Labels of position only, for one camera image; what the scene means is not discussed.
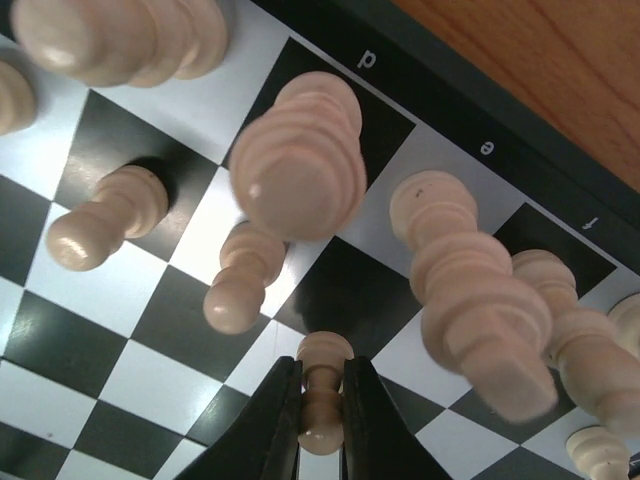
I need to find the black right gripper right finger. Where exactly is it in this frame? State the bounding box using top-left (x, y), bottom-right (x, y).
top-left (340, 356), bottom-right (445, 480)

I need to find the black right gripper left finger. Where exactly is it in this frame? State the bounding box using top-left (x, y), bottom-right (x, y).
top-left (176, 356), bottom-right (302, 480)

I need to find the white pawn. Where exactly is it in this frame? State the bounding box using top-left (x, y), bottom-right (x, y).
top-left (296, 331), bottom-right (354, 456)
top-left (566, 426), bottom-right (631, 480)
top-left (203, 221), bottom-right (287, 335)
top-left (46, 165), bottom-right (169, 271)

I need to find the white queen chess piece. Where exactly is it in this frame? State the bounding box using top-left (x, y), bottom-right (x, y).
top-left (229, 71), bottom-right (367, 241)

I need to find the white bishop chess piece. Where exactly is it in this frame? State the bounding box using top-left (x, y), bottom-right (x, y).
top-left (10, 0), bottom-right (230, 88)
top-left (512, 249), bottom-right (639, 438)

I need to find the white knight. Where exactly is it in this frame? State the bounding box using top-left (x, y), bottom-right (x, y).
top-left (608, 293), bottom-right (640, 358)

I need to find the white king chess piece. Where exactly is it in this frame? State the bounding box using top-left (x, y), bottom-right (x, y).
top-left (389, 170), bottom-right (558, 423)

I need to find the black white chess board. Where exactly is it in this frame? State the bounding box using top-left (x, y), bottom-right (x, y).
top-left (1, 1), bottom-right (639, 479)

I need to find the white pawn on board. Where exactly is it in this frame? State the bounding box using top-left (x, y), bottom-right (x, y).
top-left (566, 426), bottom-right (631, 480)

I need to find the white knight chess piece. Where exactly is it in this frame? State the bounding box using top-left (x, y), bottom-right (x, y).
top-left (0, 61), bottom-right (37, 135)

